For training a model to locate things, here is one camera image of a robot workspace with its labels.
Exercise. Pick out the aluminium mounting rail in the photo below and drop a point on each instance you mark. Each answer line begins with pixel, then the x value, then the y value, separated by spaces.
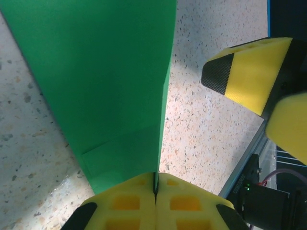
pixel 260 141

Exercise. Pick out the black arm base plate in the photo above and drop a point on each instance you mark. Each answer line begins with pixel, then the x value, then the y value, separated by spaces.
pixel 253 167

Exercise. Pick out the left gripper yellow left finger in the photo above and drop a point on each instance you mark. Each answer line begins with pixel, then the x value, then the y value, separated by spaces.
pixel 124 206

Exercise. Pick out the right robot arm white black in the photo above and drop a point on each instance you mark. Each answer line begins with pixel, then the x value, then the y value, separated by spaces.
pixel 266 206

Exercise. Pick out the green paper sheet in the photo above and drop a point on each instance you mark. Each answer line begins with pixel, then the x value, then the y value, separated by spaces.
pixel 96 83

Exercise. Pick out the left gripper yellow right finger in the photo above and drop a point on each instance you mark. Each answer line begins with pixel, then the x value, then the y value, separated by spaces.
pixel 187 206

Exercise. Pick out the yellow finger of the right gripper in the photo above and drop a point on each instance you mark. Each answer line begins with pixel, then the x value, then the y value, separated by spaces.
pixel 251 72
pixel 290 124

